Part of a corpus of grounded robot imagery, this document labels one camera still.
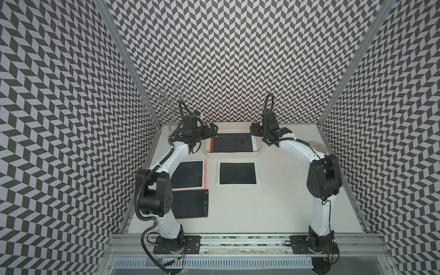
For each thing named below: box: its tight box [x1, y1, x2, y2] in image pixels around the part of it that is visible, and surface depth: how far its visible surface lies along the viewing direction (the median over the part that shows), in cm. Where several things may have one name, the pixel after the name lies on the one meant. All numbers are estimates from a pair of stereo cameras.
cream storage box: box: [202, 121, 263, 156], surface depth 108 cm
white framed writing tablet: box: [215, 160, 262, 187], surface depth 98 cm
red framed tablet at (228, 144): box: [210, 136, 247, 153], surface depth 109 cm
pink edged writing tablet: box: [170, 159, 208, 192], surface depth 95 cm
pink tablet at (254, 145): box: [250, 134, 258, 152], surface depth 108 cm
